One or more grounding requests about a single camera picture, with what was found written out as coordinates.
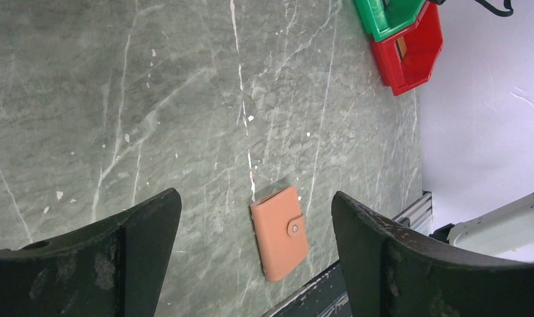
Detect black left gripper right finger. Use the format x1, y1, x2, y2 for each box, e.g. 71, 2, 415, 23
331, 192, 534, 316

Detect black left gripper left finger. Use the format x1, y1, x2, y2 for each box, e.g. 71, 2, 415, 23
0, 188, 182, 316

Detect tan leather card holder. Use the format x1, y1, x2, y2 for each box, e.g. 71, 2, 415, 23
250, 186, 309, 282

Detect gold credit card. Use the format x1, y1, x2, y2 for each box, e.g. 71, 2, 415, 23
395, 37, 407, 60

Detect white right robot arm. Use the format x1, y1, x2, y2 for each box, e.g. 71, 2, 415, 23
430, 192, 534, 262

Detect red bin with gold card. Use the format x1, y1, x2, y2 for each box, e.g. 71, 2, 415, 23
371, 2, 443, 96

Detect green plastic bin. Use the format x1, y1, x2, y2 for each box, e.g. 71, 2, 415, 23
354, 0, 427, 42

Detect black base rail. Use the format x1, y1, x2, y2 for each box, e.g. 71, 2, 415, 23
264, 261, 352, 316

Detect aluminium frame rail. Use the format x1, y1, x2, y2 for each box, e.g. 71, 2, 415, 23
393, 192, 433, 229

